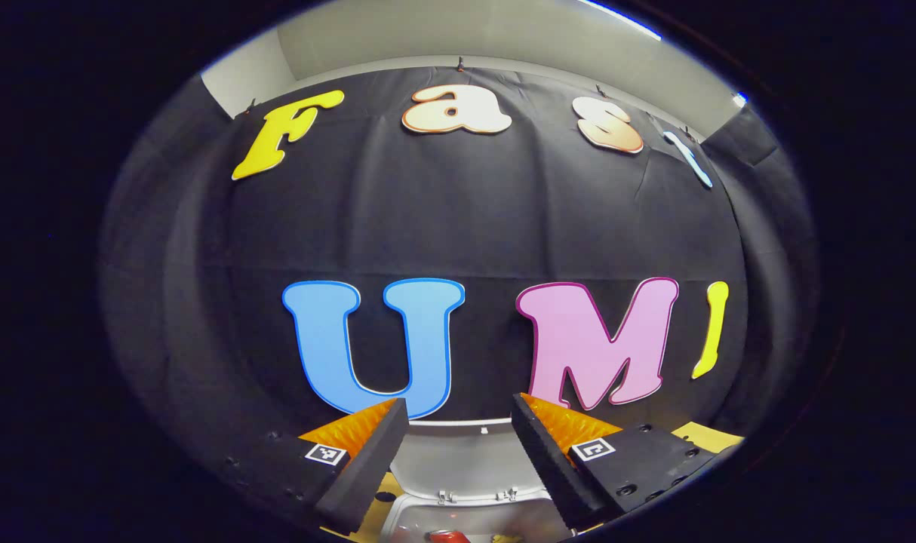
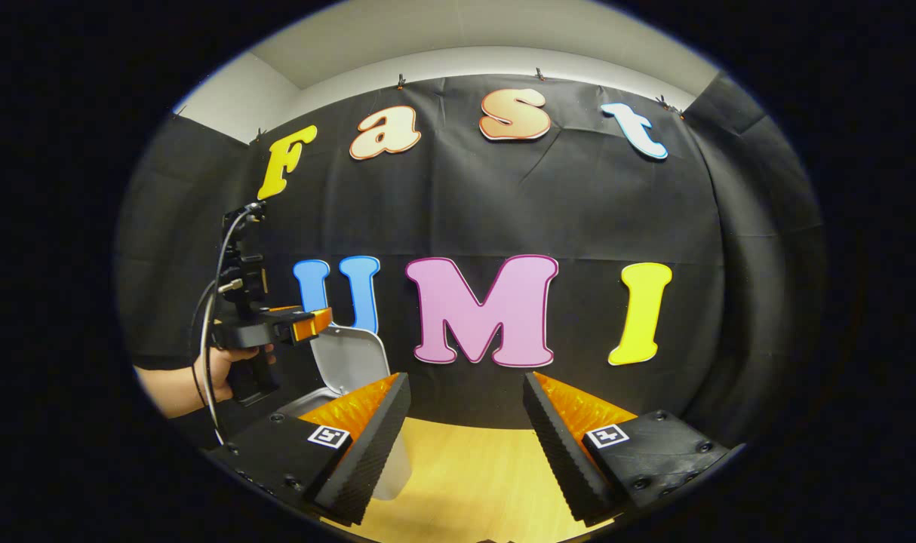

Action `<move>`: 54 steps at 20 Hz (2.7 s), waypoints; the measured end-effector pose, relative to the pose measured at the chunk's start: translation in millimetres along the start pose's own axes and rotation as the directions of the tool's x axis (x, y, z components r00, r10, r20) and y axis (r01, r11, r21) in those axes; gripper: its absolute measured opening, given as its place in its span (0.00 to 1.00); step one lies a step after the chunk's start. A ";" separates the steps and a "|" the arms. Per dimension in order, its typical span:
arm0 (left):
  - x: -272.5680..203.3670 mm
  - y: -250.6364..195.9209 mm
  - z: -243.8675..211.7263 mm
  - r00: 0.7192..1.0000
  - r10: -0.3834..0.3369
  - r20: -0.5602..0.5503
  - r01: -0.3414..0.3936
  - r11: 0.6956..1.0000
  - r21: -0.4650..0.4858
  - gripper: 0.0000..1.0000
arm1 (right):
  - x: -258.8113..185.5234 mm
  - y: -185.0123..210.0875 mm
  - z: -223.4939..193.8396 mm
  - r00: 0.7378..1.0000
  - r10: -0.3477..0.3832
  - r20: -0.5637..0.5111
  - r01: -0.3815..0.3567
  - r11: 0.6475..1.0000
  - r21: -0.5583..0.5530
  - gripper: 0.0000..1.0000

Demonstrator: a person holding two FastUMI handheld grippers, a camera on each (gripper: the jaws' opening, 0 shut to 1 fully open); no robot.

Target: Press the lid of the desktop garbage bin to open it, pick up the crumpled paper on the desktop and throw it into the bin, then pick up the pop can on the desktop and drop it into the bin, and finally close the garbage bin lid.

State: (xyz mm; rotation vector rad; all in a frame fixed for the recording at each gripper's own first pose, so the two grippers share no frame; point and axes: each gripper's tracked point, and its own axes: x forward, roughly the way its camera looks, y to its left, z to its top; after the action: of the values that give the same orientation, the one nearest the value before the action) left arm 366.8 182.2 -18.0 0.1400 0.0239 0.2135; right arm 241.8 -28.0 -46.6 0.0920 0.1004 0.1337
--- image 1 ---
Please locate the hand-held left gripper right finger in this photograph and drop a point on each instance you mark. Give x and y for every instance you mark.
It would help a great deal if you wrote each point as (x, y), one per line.
(548, 467)

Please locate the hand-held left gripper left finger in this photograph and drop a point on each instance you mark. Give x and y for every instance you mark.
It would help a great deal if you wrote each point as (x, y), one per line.
(367, 475)

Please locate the yellow paper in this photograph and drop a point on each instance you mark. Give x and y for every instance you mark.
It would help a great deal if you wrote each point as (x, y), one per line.
(507, 538)

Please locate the white desktop garbage bin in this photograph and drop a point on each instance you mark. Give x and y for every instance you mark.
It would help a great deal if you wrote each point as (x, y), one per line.
(465, 460)

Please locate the red pop can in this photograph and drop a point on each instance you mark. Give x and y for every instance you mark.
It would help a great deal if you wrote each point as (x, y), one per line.
(447, 537)

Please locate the wooden desktop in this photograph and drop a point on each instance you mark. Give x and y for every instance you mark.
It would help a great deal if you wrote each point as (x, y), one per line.
(711, 437)

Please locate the black backdrop cloth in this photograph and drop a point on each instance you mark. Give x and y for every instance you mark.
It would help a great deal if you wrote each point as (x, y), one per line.
(465, 226)

